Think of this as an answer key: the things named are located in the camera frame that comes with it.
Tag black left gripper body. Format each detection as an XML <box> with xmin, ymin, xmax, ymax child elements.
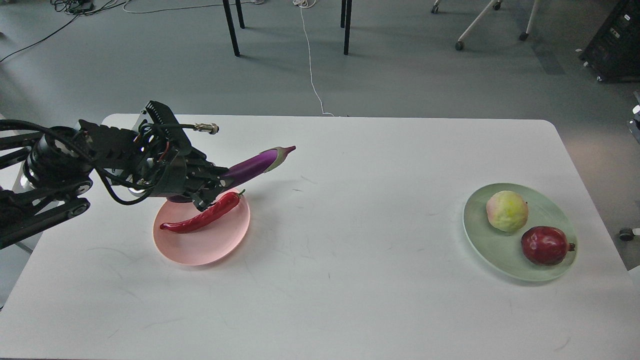
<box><xmin>77</xmin><ymin>100</ymin><xmax>219</xmax><ymax>198</ymax></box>

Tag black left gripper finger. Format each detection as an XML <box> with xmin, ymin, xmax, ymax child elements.
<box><xmin>190</xmin><ymin>182</ymin><xmax>226</xmax><ymax>212</ymax></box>
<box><xmin>192</xmin><ymin>162</ymin><xmax>228</xmax><ymax>188</ymax></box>

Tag red chili pepper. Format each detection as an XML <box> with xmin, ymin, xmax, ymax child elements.
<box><xmin>158</xmin><ymin>189</ymin><xmax>245</xmax><ymax>234</ymax></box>

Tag purple eggplant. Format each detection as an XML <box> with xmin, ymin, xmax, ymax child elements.
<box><xmin>164</xmin><ymin>145</ymin><xmax>297</xmax><ymax>203</ymax></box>

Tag yellow-green apple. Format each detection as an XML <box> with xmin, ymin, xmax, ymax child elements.
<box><xmin>486</xmin><ymin>190</ymin><xmax>530</xmax><ymax>233</ymax></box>

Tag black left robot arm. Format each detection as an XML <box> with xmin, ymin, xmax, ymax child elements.
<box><xmin>0</xmin><ymin>100</ymin><xmax>229</xmax><ymax>249</ymax></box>

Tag black table leg left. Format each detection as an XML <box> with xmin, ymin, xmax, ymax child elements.
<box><xmin>222</xmin><ymin>0</ymin><xmax>246</xmax><ymax>57</ymax></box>

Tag black table leg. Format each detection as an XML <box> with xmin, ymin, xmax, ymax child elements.
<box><xmin>222</xmin><ymin>0</ymin><xmax>246</xmax><ymax>57</ymax></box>
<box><xmin>340</xmin><ymin>0</ymin><xmax>353</xmax><ymax>56</ymax></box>

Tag black table leg right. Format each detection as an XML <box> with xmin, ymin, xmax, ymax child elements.
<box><xmin>340</xmin><ymin>0</ymin><xmax>353</xmax><ymax>56</ymax></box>

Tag green plastic plate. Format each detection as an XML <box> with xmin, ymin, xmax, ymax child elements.
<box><xmin>462</xmin><ymin>182</ymin><xmax>578</xmax><ymax>283</ymax></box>

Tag white chair base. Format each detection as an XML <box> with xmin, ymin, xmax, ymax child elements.
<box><xmin>454</xmin><ymin>0</ymin><xmax>544</xmax><ymax>53</ymax></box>

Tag black box on floor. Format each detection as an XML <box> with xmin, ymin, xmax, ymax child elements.
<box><xmin>579</xmin><ymin>0</ymin><xmax>640</xmax><ymax>84</ymax></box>

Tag black floor cables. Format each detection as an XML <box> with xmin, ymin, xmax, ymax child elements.
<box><xmin>0</xmin><ymin>0</ymin><xmax>131</xmax><ymax>65</ymax></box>

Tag white floor cable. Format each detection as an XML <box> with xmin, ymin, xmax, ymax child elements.
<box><xmin>292</xmin><ymin>0</ymin><xmax>336</xmax><ymax>117</ymax></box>

